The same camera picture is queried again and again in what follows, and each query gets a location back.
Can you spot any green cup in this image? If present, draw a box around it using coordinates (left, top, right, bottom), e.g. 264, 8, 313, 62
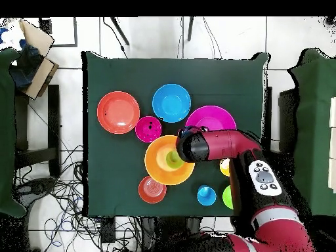
165, 150, 185, 169

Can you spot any large orange bowl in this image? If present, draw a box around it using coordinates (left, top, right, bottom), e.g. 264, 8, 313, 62
144, 135, 196, 186

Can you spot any blue bowl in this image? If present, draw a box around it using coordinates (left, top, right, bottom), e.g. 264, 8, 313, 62
152, 83, 192, 123

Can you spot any large magenta bowl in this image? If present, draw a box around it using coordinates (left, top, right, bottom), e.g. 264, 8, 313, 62
184, 105, 238, 131

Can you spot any small red-orange bowl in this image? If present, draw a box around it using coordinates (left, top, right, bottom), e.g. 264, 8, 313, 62
138, 175, 167, 205

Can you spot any small crimson bowl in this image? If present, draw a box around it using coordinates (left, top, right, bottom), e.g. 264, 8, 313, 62
135, 115, 163, 144

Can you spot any wide red-orange bowl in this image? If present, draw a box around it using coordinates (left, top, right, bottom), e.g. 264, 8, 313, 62
96, 91, 140, 135

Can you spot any yellow cup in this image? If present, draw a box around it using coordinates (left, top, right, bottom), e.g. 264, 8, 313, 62
219, 157, 231, 177

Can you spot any blue cup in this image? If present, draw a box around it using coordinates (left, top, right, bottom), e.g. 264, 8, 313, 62
197, 184, 217, 207

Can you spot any dark green tablecloth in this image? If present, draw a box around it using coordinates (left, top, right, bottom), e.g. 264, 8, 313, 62
81, 51, 269, 219

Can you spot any green bowl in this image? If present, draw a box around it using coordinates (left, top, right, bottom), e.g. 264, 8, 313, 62
222, 184, 234, 210

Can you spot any black tripod leg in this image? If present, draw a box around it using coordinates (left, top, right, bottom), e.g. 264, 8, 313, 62
186, 16, 196, 42
110, 16, 131, 46

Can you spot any black cabinet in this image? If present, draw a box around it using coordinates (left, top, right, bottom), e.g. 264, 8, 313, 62
278, 88, 299, 153

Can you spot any dark green side cloth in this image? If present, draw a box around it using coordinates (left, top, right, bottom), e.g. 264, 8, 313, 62
287, 47, 336, 219
0, 47, 27, 219

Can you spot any dark blue cloth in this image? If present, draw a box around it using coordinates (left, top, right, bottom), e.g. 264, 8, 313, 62
9, 39, 44, 90

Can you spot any cardboard box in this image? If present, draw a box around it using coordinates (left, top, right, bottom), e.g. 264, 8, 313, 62
10, 18, 60, 101

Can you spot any black stool frame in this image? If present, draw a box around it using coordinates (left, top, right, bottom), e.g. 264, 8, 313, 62
14, 84, 62, 178

